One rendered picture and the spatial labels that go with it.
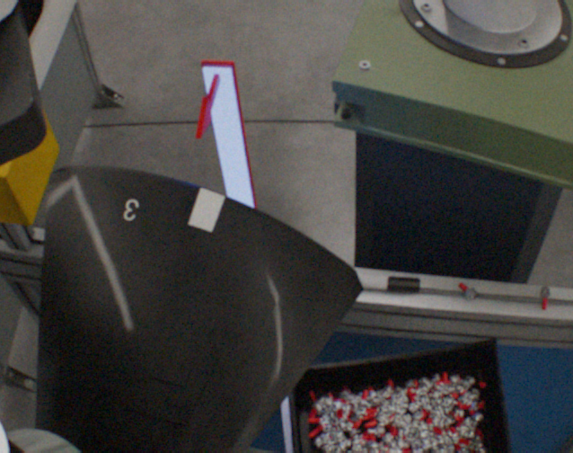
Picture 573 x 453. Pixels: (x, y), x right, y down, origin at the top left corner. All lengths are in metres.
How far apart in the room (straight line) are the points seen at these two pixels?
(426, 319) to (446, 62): 0.27
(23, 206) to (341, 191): 1.28
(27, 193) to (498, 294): 0.50
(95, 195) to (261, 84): 1.66
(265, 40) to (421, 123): 1.50
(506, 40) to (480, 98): 0.09
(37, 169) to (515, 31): 0.54
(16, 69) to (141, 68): 2.13
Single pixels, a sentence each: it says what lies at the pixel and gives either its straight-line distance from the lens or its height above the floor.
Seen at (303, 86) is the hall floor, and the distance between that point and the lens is 2.16.
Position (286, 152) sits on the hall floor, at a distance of 2.02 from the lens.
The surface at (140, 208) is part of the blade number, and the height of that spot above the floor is 1.18.
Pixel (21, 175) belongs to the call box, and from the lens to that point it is 0.76.
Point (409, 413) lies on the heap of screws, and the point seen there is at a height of 0.85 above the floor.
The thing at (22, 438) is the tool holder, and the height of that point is 1.30.
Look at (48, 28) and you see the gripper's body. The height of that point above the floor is 1.48.
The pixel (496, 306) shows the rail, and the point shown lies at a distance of 0.84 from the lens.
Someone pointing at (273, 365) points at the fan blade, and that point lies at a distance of 0.48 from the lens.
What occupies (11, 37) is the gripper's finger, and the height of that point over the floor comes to 1.50.
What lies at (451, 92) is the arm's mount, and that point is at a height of 1.01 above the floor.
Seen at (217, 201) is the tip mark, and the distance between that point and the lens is 0.54.
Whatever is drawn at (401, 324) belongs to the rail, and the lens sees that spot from 0.87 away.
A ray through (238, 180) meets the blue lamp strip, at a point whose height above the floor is 1.05.
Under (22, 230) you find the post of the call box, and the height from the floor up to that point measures 0.89.
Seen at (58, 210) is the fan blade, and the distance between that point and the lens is 0.53.
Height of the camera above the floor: 1.60
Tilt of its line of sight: 58 degrees down
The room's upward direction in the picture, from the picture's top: 7 degrees counter-clockwise
